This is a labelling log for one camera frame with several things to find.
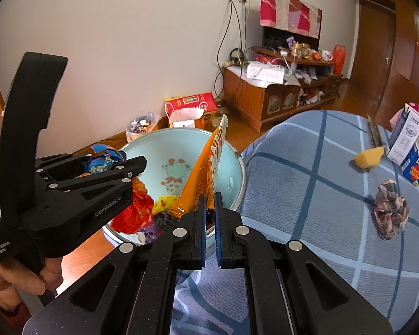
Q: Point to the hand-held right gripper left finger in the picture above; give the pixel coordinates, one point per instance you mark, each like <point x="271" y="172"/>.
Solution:
<point x="203" y="240"/>

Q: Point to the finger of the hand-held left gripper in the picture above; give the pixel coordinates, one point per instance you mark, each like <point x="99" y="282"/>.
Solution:
<point x="61" y="165"/>
<point x="125" y="171"/>

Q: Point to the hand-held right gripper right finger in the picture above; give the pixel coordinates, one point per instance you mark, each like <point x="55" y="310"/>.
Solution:
<point x="219" y="240"/>

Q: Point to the blue orange foil wrapper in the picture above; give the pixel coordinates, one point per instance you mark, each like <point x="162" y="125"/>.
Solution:
<point x="103" y="164"/>

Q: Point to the red plastic bag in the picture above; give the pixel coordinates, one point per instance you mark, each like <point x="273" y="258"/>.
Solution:
<point x="132" y="213"/>

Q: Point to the teal enamel basin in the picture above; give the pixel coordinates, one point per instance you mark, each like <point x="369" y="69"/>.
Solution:
<point x="167" y="153"/>

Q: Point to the purple wrapper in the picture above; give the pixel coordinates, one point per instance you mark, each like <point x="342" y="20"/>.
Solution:
<point x="160" y="222"/>

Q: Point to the yellow plastic wrapper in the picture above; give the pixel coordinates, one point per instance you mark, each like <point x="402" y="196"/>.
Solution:
<point x="164" y="204"/>

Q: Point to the orange snack packet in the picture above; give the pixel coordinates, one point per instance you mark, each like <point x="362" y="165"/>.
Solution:
<point x="206" y="167"/>

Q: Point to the person's left hand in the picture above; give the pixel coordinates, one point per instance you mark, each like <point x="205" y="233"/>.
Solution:
<point x="21" y="279"/>

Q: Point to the white paper bag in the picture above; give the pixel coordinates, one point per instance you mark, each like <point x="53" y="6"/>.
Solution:
<point x="185" y="118"/>

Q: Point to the red gift box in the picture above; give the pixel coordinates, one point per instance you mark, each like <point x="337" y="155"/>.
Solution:
<point x="192" y="102"/>

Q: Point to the blue plaid tablecloth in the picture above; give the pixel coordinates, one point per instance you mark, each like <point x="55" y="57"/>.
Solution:
<point x="300" y="181"/>

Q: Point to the wooden tv cabinet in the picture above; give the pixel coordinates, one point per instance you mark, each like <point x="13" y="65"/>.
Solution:
<point x="248" y="101"/>

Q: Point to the yellow sponge wedge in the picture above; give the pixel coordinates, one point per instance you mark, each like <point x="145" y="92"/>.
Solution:
<point x="368" y="158"/>

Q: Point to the white flat box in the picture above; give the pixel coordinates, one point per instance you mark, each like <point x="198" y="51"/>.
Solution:
<point x="265" y="72"/>

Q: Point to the crumpled plaid cloth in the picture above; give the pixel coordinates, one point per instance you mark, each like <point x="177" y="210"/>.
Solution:
<point x="389" y="209"/>

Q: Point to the black television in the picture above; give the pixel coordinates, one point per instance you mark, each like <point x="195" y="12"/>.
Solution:
<point x="274" y="38"/>

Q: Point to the gold lidded jar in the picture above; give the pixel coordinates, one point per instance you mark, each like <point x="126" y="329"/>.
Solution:
<point x="296" y="50"/>
<point x="305" y="50"/>

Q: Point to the small blue box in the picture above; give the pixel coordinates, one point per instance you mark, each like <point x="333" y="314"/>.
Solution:
<point x="417" y="171"/>

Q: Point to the white blue milk carton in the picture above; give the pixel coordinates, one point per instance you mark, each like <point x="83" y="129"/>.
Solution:
<point x="405" y="136"/>

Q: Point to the white mug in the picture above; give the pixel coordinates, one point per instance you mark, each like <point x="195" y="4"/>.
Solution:
<point x="325" y="56"/>

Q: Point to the orange red mesh bag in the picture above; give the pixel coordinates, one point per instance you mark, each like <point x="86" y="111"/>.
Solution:
<point x="338" y="59"/>

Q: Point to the red pink cover cloth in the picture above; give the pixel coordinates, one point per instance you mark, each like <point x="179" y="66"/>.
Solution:
<point x="289" y="10"/>

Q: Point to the brown wooden door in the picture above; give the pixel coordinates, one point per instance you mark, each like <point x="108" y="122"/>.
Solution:
<point x="372" y="59"/>

